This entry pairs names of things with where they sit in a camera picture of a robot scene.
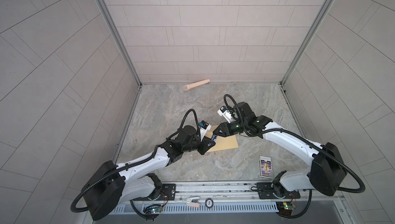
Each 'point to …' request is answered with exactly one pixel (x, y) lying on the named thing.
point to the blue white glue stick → (214, 137)
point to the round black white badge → (209, 203)
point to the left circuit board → (154, 208)
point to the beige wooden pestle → (188, 86)
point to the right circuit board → (285, 207)
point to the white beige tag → (193, 202)
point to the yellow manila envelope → (221, 143)
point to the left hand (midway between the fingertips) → (216, 142)
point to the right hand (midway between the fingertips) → (215, 134)
